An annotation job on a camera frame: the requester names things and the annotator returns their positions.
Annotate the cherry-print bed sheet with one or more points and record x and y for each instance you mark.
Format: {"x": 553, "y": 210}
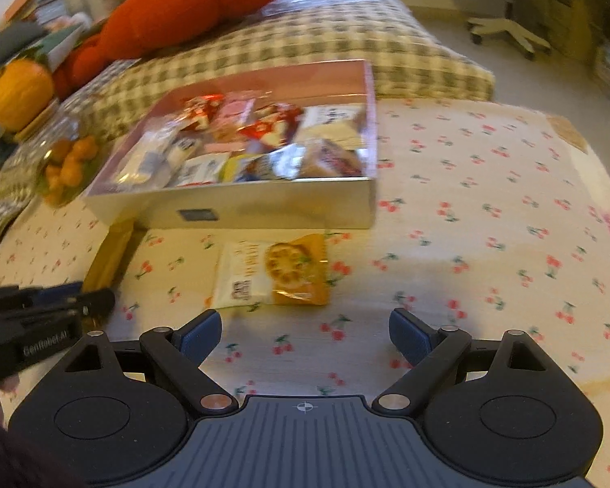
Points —
{"x": 488, "y": 244}

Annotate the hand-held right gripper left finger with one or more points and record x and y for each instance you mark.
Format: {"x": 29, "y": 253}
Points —
{"x": 201, "y": 335}

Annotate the small red plush cushion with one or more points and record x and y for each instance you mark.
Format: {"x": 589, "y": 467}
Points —
{"x": 79, "y": 68}

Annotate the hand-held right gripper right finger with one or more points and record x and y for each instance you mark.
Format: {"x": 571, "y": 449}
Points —
{"x": 409, "y": 335}

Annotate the orange and white biscuit packet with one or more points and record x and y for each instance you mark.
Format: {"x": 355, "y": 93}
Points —
{"x": 289, "y": 269}

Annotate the pile of mixed snacks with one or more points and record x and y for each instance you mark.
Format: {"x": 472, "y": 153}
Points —
{"x": 244, "y": 137}

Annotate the green leaf-print pillow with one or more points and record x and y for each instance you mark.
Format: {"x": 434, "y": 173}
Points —
{"x": 58, "y": 45}

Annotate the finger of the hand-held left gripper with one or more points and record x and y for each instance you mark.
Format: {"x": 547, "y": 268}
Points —
{"x": 51, "y": 294}
{"x": 94, "y": 302}

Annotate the orange plush fruit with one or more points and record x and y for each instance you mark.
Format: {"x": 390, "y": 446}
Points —
{"x": 23, "y": 94}

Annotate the green checked blanket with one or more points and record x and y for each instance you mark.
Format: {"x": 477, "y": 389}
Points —
{"x": 305, "y": 45}

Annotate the gold snack packet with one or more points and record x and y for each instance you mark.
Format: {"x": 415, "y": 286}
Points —
{"x": 109, "y": 256}

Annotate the clear bag of small oranges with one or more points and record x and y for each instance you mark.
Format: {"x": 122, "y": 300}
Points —
{"x": 71, "y": 162}

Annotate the silver cardboard box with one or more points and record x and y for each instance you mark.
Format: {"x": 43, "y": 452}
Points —
{"x": 284, "y": 206}

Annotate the cluttered storage shelf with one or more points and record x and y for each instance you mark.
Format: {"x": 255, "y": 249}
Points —
{"x": 600, "y": 25}

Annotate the person's left forearm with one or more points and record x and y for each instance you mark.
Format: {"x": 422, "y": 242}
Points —
{"x": 0, "y": 442}

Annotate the white snack packet black print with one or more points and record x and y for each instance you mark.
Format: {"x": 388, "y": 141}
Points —
{"x": 330, "y": 116}

